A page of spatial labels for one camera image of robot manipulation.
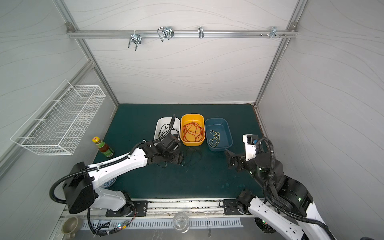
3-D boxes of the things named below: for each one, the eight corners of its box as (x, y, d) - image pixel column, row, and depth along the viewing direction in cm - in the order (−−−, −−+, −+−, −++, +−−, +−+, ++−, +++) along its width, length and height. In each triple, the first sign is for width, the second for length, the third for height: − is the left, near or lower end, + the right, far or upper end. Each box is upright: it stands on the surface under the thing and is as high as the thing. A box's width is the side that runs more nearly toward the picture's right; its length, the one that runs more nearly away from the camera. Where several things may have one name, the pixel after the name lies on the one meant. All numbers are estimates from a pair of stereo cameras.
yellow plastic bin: (179, 145, 99) (179, 140, 94) (182, 119, 114) (181, 113, 109) (205, 146, 100) (206, 140, 94) (204, 119, 115) (204, 113, 109)
